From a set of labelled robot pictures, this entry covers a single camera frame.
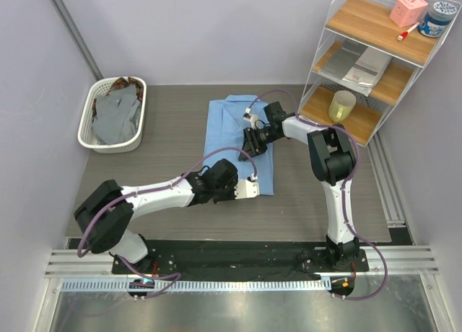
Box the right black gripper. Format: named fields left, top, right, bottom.
left=238, top=126, right=281, bottom=162

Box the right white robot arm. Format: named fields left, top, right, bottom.
left=239, top=102, right=359, bottom=271

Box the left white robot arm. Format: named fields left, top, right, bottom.
left=74, top=159, right=238, bottom=274

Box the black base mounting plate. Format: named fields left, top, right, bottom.
left=134, top=240, right=369, bottom=282

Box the yellow translucent cup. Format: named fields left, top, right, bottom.
left=328, top=90, right=357, bottom=123

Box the grey shirt in basket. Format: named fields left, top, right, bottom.
left=92, top=85, right=141, bottom=145

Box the brown patterned garment in basket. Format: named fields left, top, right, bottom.
left=108, top=77, right=144, bottom=97

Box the grey booklet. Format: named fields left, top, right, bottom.
left=318, top=40, right=391, bottom=96

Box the white laundry basket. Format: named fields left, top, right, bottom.
left=77, top=77, right=147, bottom=154

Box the red white marker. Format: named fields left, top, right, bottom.
left=396, top=22, right=419, bottom=41

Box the pink cube power strip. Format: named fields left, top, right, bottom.
left=389, top=0, right=428, bottom=27

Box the blue white jar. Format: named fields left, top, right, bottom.
left=418, top=1, right=458, bottom=38

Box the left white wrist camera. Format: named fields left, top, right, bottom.
left=234, top=179, right=260, bottom=200

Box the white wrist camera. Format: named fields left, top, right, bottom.
left=243, top=108, right=259, bottom=129
left=234, top=179, right=260, bottom=200

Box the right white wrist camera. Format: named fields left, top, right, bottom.
left=243, top=108, right=259, bottom=129

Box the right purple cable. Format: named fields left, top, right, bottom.
left=247, top=89, right=389, bottom=302

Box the purple cable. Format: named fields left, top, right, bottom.
left=77, top=147, right=259, bottom=300
left=247, top=89, right=389, bottom=302

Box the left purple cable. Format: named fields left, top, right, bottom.
left=77, top=147, right=259, bottom=300

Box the white slotted cable duct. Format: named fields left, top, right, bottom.
left=61, top=277, right=331, bottom=293

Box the white wire wooden shelf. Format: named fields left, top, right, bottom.
left=298, top=0, right=461, bottom=147

